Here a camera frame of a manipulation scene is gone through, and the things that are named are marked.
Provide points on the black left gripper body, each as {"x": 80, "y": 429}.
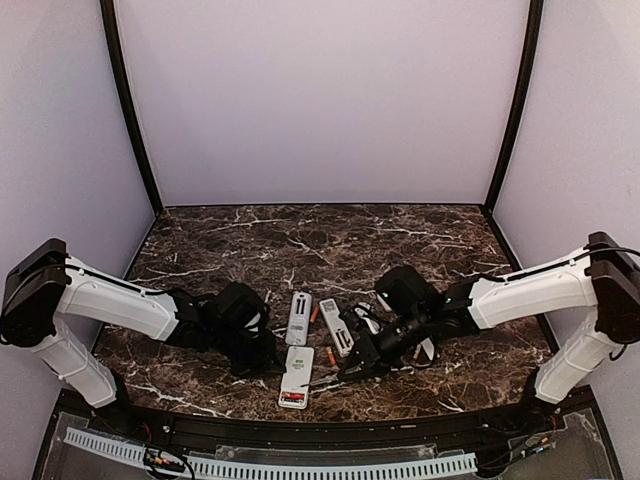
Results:
{"x": 247, "y": 358}

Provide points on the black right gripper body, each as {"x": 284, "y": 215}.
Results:
{"x": 409, "y": 335}

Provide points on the orange battery of QR remote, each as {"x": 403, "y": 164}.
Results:
{"x": 331, "y": 356}

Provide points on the white remote with QR label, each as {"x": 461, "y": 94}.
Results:
{"x": 337, "y": 327}

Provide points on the clear handled screwdriver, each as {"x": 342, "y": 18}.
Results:
{"x": 319, "y": 382}

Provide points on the white remote with battery compartment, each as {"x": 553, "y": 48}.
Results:
{"x": 298, "y": 320}

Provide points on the white remote with green buttons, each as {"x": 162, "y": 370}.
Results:
{"x": 298, "y": 364}

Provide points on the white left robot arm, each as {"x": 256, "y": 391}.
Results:
{"x": 50, "y": 284}

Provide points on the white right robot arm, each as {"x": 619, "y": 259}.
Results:
{"x": 600, "y": 280}

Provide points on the red batteries in green-button remote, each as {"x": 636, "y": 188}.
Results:
{"x": 293, "y": 397}

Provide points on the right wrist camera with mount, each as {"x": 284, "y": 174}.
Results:
{"x": 414, "y": 301}

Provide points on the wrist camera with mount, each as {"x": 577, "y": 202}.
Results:
{"x": 242, "y": 309}
{"x": 414, "y": 301}

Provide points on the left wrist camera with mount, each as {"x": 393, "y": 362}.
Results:
{"x": 242, "y": 309}

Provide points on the black curved front rail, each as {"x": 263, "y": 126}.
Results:
{"x": 470, "y": 431}

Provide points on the white slotted cable duct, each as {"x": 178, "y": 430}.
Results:
{"x": 197, "y": 466}

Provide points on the black right rear frame post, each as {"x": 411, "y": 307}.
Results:
{"x": 526, "y": 65}

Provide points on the black frame post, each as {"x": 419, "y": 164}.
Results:
{"x": 128, "y": 109}
{"x": 526, "y": 65}

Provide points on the black left rear frame post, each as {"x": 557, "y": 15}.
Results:
{"x": 128, "y": 109}

